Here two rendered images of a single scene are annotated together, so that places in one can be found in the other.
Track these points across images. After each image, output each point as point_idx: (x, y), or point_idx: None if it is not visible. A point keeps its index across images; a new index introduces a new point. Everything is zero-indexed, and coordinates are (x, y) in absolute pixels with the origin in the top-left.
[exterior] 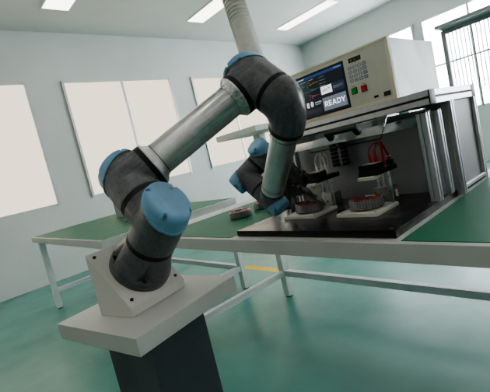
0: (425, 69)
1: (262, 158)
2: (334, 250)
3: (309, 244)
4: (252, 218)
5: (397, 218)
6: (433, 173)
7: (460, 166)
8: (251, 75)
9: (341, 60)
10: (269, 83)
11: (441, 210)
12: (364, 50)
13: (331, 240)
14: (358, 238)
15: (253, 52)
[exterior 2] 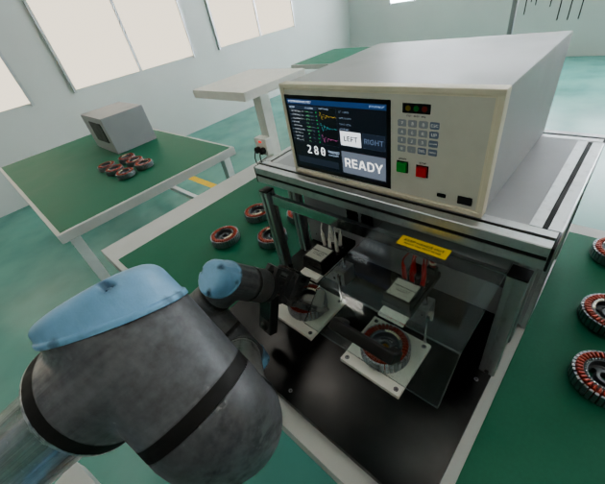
0: (541, 108)
1: (224, 299)
2: (326, 471)
3: (294, 437)
4: (237, 259)
5: (427, 440)
6: (497, 350)
7: (535, 301)
8: (102, 416)
9: (389, 99)
10: (157, 458)
11: (490, 395)
12: (443, 101)
13: (325, 456)
14: (363, 472)
15: (107, 306)
